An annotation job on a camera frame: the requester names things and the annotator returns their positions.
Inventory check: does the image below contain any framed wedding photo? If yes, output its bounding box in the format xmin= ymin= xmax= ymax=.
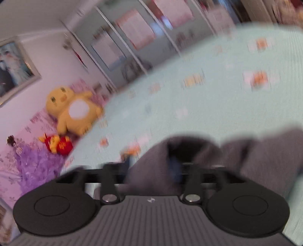
xmin=0 ymin=37 xmax=42 ymax=107

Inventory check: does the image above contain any red hanging knot ornament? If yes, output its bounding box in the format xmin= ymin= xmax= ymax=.
xmin=73 ymin=48 xmax=88 ymax=69

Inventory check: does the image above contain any pink bordered wall poster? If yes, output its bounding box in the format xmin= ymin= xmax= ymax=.
xmin=154 ymin=0 xmax=194 ymax=29

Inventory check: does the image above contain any red bordered wall poster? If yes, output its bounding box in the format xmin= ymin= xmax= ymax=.
xmin=116 ymin=9 xmax=155 ymax=49

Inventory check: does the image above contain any doll with purple ruffled dress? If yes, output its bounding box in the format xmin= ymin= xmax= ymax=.
xmin=7 ymin=135 xmax=69 ymax=192

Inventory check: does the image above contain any blue bordered wall poster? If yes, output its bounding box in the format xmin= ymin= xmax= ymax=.
xmin=91 ymin=35 xmax=126 ymax=71

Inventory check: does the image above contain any yellow plush toy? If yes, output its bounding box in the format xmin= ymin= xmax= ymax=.
xmin=46 ymin=86 xmax=105 ymax=136

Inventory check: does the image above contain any wardrobe with sliding doors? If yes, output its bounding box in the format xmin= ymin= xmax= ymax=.
xmin=62 ymin=0 xmax=237 ymax=93

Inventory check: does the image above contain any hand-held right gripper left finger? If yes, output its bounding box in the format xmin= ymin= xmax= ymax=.
xmin=55 ymin=156 xmax=133 ymax=205

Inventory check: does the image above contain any grey sweater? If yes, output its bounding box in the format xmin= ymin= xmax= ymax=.
xmin=123 ymin=129 xmax=303 ymax=201

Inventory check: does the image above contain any pink floral pillow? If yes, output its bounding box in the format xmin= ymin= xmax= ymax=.
xmin=0 ymin=109 xmax=59 ymax=171
xmin=71 ymin=79 xmax=105 ymax=104

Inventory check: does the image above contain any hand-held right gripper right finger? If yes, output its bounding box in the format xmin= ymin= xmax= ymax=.
xmin=169 ymin=161 xmax=245 ymax=205

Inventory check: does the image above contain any red plush toy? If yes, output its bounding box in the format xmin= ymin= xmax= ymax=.
xmin=39 ymin=134 xmax=74 ymax=155

